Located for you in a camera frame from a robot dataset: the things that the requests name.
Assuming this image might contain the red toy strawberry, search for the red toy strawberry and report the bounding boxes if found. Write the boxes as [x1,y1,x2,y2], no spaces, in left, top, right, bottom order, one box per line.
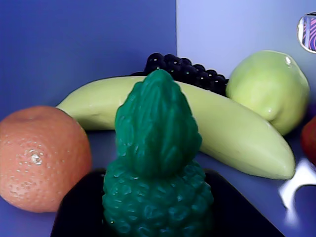
[300,116,316,166]

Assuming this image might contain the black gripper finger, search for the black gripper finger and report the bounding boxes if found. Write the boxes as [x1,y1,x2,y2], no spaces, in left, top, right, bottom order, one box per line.
[204,170,286,237]
[50,169,109,237]

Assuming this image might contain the yellow toy banana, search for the yellow toy banana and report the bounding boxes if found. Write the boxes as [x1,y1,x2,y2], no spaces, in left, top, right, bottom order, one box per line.
[56,76,296,180]

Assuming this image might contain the orange toy orange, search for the orange toy orange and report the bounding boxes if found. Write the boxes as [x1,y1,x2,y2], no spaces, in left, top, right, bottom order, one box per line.
[0,105,92,213]

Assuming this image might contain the green toy pineapple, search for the green toy pineapple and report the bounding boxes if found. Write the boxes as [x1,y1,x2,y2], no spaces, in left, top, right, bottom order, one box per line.
[102,69,214,237]

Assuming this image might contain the dark purple toy grapes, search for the dark purple toy grapes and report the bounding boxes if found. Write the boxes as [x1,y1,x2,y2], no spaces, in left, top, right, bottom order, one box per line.
[130,53,230,97]

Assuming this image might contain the yellow toy lemon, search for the yellow toy lemon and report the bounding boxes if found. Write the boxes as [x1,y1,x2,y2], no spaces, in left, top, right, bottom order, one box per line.
[226,50,311,136]

